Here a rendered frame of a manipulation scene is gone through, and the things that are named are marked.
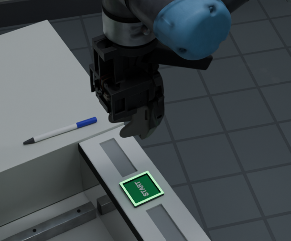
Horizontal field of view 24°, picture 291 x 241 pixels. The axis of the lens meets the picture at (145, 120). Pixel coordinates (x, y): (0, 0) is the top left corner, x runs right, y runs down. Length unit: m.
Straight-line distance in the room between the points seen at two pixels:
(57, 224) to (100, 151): 0.16
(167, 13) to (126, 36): 0.14
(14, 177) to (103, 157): 0.16
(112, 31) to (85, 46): 2.06
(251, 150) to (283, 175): 0.15
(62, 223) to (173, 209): 0.23
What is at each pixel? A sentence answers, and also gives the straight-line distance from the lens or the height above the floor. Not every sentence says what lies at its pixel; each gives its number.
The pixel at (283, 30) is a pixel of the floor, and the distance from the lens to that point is 3.07.
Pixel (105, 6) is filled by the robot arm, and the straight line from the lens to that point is 0.88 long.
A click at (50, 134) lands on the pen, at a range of 1.26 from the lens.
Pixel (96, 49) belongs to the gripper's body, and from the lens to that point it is 0.92.
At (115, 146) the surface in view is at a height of 0.96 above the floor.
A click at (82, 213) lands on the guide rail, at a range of 1.29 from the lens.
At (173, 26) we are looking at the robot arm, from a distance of 0.75.
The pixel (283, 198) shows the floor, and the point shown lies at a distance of 2.42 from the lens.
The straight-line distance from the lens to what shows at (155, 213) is 1.16.
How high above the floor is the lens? 1.89
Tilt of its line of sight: 46 degrees down
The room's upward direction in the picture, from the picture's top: straight up
